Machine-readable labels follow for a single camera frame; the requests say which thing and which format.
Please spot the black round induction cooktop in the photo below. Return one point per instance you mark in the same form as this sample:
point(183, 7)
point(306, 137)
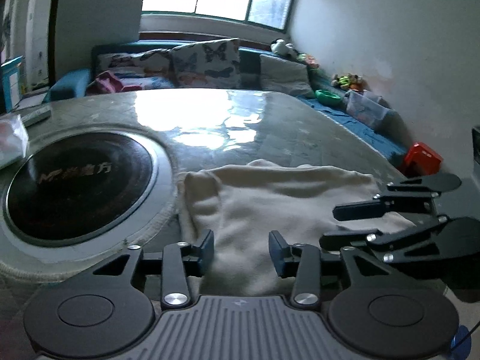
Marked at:
point(78, 187)

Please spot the green bowl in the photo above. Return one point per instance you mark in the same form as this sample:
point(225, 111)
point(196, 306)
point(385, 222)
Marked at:
point(327, 98)

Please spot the butterfly pillow upright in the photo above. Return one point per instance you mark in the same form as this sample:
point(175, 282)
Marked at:
point(208, 64)

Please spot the tissue pack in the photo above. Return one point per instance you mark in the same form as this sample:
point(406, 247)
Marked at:
point(14, 140)

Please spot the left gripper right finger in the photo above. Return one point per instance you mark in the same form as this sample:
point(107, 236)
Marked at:
point(306, 263)

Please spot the orange green plush toy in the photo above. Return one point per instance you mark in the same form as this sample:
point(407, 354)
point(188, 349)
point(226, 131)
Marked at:
point(309, 60)

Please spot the clear plastic storage box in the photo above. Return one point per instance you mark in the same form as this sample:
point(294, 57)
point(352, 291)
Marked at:
point(365, 110)

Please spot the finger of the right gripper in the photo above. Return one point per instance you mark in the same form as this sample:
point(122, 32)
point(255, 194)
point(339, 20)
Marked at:
point(438, 244)
point(415, 196)

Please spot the red plastic stool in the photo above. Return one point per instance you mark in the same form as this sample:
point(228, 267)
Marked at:
point(421, 160)

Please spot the cream sweater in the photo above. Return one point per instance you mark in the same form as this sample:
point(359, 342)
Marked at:
point(242, 204)

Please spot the pink garment on sofa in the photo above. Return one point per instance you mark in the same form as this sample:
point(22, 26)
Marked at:
point(108, 83)

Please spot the blue white cabinet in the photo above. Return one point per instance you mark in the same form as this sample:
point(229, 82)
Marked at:
point(11, 82)

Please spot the butterfly pillow lying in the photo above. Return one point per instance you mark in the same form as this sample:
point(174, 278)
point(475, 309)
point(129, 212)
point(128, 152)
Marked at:
point(151, 63)

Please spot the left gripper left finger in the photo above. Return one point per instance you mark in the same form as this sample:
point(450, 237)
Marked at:
point(175, 264)

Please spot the grey cushion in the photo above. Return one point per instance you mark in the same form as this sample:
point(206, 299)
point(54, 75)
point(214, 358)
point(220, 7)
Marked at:
point(284, 76)

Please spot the green yellow plush toys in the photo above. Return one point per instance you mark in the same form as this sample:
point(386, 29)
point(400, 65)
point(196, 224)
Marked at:
point(348, 82)

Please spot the grey remote control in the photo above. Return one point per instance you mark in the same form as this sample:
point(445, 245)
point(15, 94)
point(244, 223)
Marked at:
point(36, 116)

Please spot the panda plush toy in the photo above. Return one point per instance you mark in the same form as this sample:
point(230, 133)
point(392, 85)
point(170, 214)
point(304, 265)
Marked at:
point(282, 48)

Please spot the blue sofa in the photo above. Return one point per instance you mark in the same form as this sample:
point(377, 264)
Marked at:
point(79, 83)

